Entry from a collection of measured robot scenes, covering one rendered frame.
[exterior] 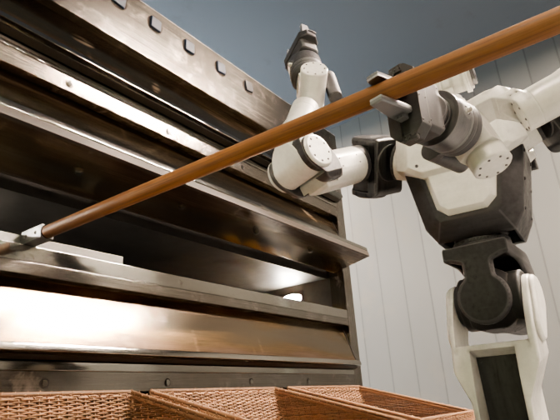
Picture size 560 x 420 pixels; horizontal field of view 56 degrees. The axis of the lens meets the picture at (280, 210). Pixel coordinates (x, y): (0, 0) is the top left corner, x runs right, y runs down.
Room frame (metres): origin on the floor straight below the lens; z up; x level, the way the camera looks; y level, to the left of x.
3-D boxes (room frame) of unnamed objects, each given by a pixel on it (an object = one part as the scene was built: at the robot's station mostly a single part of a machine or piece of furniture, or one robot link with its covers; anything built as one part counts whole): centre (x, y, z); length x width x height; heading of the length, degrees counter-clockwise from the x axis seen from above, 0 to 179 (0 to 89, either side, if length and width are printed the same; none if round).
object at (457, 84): (1.07, -0.41, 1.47); 0.10 x 0.07 x 0.09; 60
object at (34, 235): (1.15, 0.57, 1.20); 0.09 x 0.04 x 0.03; 54
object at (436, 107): (0.69, -0.23, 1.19); 0.12 x 0.10 x 0.13; 132
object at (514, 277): (1.09, -0.43, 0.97); 0.14 x 0.13 x 0.12; 54
